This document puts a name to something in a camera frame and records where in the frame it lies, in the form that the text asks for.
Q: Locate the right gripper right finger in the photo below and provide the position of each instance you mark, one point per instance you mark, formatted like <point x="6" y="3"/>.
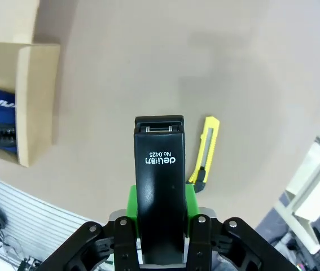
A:
<point x="205" y="242"/>

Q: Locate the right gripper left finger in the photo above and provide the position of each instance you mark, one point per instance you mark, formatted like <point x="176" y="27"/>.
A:
<point x="120" y="242"/>

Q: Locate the black deli stapler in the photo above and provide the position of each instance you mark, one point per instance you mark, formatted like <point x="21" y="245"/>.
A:
<point x="159" y="183"/>

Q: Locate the brown cardboard box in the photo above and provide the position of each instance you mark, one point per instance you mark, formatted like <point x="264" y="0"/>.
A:
<point x="35" y="98"/>

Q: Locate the yellow utility knife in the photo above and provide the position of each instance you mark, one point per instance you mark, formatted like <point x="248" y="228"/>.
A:
<point x="209" y="146"/>

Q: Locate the aluminium slotted base plate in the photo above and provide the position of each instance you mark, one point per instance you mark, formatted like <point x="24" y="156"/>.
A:
<point x="35" y="209"/>

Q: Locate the white shelf frame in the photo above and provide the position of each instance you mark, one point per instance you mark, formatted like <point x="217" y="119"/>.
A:
<point x="312" y="183"/>

